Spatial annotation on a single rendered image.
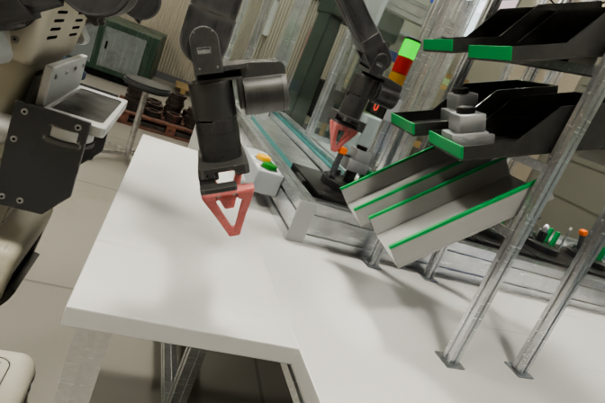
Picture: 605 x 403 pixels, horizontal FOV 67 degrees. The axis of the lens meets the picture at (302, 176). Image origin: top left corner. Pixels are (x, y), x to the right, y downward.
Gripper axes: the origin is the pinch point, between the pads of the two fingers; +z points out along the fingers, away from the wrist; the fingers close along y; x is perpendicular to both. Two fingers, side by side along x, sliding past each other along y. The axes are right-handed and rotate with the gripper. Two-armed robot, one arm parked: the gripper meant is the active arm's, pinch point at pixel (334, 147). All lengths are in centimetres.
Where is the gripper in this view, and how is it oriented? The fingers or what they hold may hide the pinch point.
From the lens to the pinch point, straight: 117.3
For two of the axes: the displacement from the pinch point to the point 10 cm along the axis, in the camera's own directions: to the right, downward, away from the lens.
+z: -3.8, 9.0, 2.2
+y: -2.9, -3.4, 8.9
